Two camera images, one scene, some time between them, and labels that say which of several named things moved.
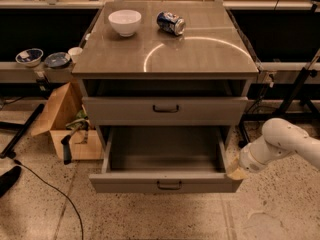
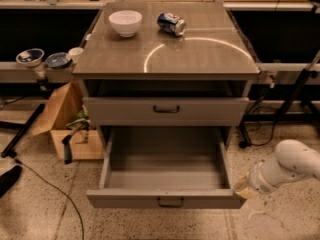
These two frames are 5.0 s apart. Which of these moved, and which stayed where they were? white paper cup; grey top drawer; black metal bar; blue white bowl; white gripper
Moved: white gripper
Stayed: blue white bowl; grey top drawer; black metal bar; white paper cup
